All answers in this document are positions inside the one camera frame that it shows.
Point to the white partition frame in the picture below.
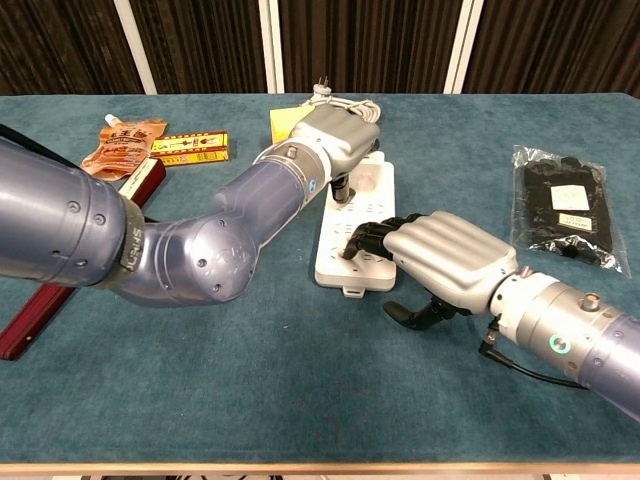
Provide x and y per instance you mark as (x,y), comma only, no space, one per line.
(463,50)
(136,50)
(272,50)

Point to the yellow red small box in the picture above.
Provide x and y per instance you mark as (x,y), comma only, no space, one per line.
(192,147)

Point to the brown spout pouch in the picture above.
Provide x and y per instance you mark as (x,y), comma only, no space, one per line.
(117,147)

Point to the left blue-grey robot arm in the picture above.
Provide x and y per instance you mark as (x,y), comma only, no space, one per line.
(190,255)

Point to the black item in plastic bag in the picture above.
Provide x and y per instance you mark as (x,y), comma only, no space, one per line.
(565,200)

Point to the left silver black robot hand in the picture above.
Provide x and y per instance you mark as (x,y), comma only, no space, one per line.
(337,132)

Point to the teal table mat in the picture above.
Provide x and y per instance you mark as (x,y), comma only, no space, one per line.
(250,375)

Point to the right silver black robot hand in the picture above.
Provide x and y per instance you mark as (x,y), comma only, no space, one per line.
(450,255)

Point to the white power strip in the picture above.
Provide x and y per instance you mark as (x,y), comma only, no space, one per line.
(367,272)

